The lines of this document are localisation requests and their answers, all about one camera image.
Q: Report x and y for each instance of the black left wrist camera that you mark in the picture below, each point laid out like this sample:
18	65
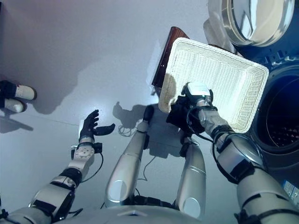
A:
98	148

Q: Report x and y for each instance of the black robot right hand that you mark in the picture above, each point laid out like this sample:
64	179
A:
197	91

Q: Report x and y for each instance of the silver robot torso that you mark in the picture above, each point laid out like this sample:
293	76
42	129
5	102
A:
130	215

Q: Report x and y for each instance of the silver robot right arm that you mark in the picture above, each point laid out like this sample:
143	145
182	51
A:
238	158

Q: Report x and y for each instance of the white wicker laundry basket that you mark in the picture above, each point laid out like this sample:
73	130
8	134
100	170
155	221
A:
222	77

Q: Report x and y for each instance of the grey washing machine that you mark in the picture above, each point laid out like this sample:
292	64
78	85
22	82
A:
280	105

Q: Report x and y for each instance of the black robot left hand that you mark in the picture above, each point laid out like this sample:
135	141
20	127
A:
87	130

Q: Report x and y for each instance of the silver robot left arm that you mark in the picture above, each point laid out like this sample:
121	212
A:
81	156

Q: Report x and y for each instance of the black garment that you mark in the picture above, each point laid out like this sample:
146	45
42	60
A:
180	116

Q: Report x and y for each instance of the silver robot right leg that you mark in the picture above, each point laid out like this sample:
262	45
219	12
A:
194	172

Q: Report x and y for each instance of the brown wooden stool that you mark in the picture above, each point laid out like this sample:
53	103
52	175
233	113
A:
165	60

